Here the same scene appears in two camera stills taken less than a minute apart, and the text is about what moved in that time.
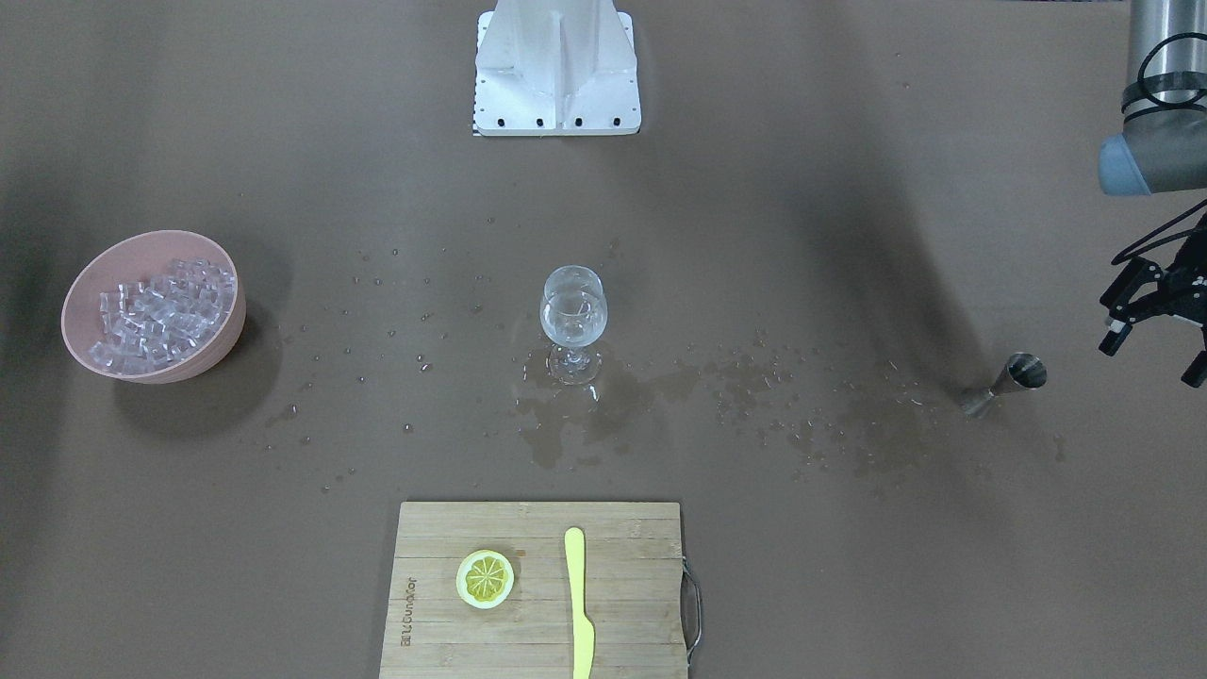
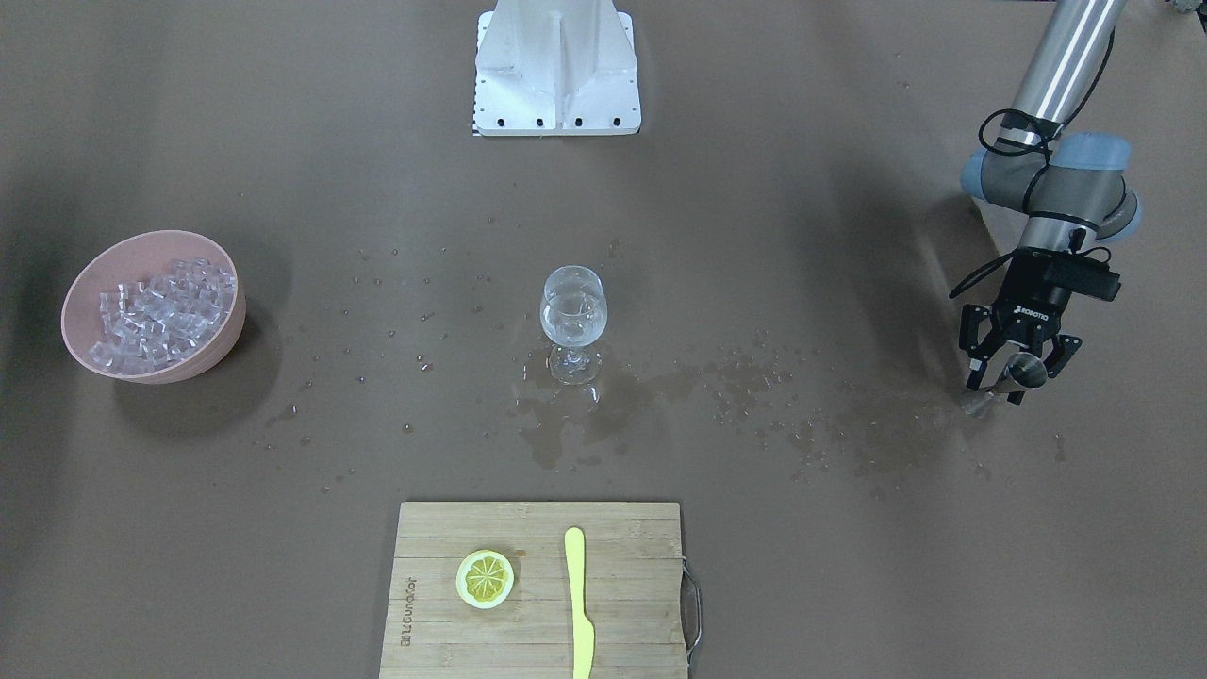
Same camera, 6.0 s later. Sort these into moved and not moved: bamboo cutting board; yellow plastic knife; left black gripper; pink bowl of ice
Moved: left black gripper
Not moved: pink bowl of ice; yellow plastic knife; bamboo cutting board
